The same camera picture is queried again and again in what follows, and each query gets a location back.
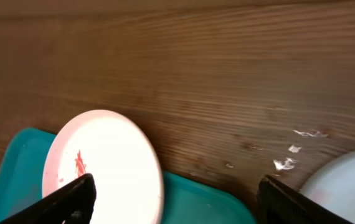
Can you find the light blue plate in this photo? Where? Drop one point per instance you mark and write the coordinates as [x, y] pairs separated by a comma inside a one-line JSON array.
[[333, 187]]

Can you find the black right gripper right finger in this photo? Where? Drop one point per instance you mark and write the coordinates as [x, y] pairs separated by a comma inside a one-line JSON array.
[[280, 204]]

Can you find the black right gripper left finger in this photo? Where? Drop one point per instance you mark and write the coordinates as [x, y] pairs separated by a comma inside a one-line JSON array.
[[71, 204]]

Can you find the white plate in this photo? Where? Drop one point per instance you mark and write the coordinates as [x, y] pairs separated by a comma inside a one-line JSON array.
[[124, 165]]

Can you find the teal plastic tray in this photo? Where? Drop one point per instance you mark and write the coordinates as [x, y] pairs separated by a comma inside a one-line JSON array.
[[186, 201]]

